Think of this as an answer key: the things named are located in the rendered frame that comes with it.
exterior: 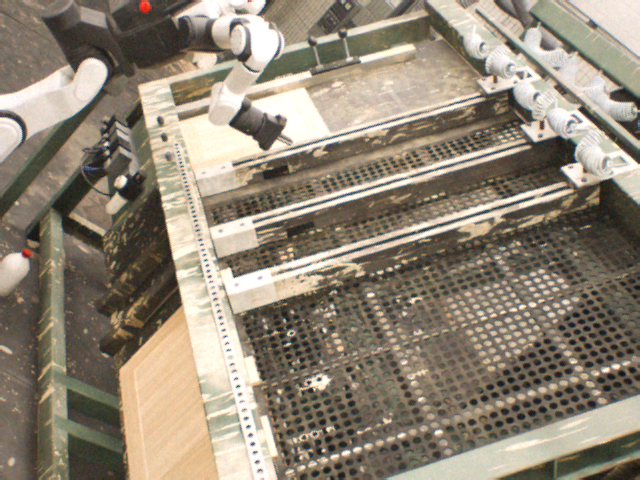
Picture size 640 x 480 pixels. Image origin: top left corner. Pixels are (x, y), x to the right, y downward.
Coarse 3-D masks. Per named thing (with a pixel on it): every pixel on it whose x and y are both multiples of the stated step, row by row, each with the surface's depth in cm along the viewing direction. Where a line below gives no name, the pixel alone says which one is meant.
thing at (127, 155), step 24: (120, 120) 303; (144, 120) 309; (96, 144) 306; (120, 144) 287; (144, 144) 298; (96, 168) 296; (120, 168) 285; (144, 168) 287; (120, 192) 274; (144, 192) 277; (120, 216) 282
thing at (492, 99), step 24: (504, 48) 268; (480, 96) 280; (504, 96) 278; (384, 120) 276; (408, 120) 274; (432, 120) 276; (456, 120) 279; (312, 144) 272; (336, 144) 272; (360, 144) 274; (384, 144) 276; (216, 168) 269; (240, 168) 267; (264, 168) 270; (288, 168) 272; (216, 192) 270
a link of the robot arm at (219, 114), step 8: (224, 88) 234; (224, 96) 234; (232, 96) 234; (240, 96) 236; (216, 104) 236; (224, 104) 235; (232, 104) 235; (240, 104) 236; (208, 112) 241; (216, 112) 238; (224, 112) 237; (232, 112) 237; (216, 120) 241; (224, 120) 240
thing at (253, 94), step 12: (396, 48) 324; (372, 60) 319; (384, 60) 321; (396, 60) 322; (336, 72) 318; (348, 72) 319; (360, 72) 321; (264, 84) 317; (276, 84) 316; (288, 84) 316; (300, 84) 317; (312, 84) 318; (252, 96) 315; (264, 96) 316; (180, 108) 312; (192, 108) 311; (204, 108) 312; (180, 120) 313
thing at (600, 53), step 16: (544, 0) 354; (544, 16) 349; (560, 16) 342; (560, 32) 337; (576, 32) 330; (592, 32) 324; (576, 48) 326; (592, 48) 319; (608, 48) 313; (592, 64) 322; (608, 64) 309; (624, 64) 304; (624, 80) 300; (352, 368) 238; (352, 432) 254
